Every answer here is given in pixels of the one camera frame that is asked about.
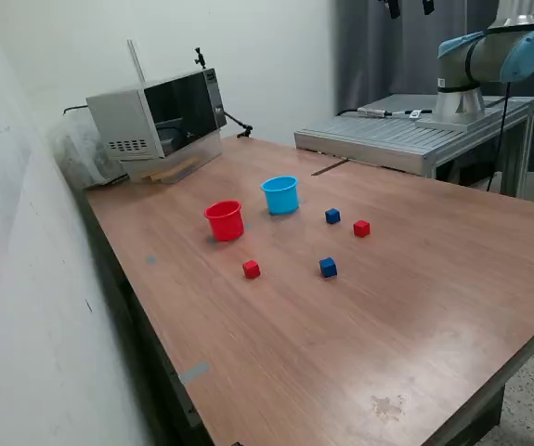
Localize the clear acrylic riser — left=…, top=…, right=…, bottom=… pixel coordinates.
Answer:
left=124, top=134, right=224, bottom=185

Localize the blue plastic cup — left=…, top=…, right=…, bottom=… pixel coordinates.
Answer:
left=260, top=175, right=301, bottom=216

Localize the silver microwave oven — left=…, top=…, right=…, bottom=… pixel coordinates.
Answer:
left=85, top=68, right=228, bottom=162

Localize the white rod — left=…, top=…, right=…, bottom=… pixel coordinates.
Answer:
left=126, top=39, right=148, bottom=85

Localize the red plastic cup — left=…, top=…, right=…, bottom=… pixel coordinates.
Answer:
left=203, top=199, right=245, bottom=243

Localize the clear plastic bag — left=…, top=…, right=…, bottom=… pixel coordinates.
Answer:
left=50, top=113, right=129, bottom=190

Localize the black hanging base cable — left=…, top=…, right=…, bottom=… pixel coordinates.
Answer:
left=488, top=82, right=513, bottom=192

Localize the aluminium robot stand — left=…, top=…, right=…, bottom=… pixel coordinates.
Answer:
left=293, top=94, right=534, bottom=199

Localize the wooden strip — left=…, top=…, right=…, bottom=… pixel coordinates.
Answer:
left=140, top=157, right=201, bottom=182

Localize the dark grey curtain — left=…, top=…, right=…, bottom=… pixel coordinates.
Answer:
left=333, top=0, right=534, bottom=177

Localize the cable with silver connector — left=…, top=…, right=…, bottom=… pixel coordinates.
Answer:
left=335, top=106, right=435, bottom=120

